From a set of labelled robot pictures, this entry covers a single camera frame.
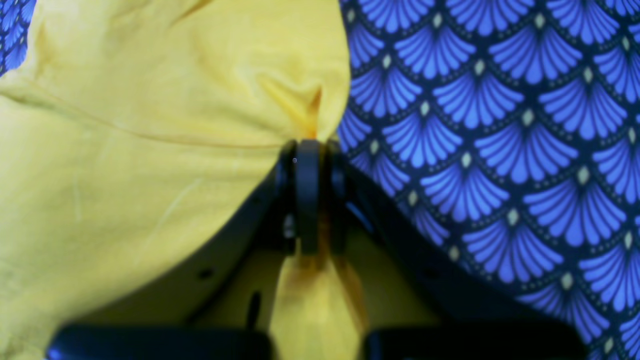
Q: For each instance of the blue fan-pattern tablecloth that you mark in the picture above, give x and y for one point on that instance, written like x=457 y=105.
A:
x=509 y=131

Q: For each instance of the yellow T-shirt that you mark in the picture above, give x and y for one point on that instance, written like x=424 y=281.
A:
x=132 y=129

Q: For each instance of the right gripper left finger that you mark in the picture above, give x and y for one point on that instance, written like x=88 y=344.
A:
x=170 y=317

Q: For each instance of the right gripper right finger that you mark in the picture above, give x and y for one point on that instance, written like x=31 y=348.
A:
x=475 y=321

